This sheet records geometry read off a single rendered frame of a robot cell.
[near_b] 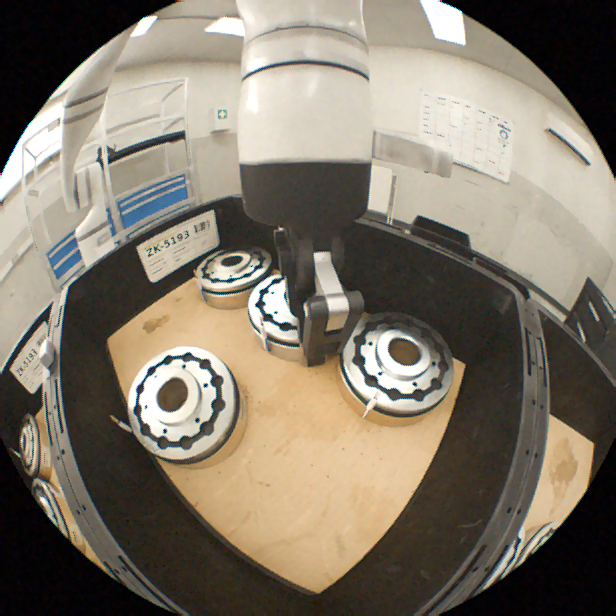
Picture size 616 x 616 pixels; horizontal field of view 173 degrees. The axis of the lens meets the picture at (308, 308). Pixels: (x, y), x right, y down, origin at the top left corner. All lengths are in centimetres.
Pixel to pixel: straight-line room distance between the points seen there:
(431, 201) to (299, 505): 292
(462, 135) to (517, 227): 125
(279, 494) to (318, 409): 8
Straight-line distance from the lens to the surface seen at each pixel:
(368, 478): 18
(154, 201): 220
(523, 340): 16
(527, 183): 308
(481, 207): 294
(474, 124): 297
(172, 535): 15
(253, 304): 22
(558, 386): 31
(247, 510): 18
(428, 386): 18
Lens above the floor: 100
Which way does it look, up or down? 43 degrees down
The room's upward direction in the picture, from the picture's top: straight up
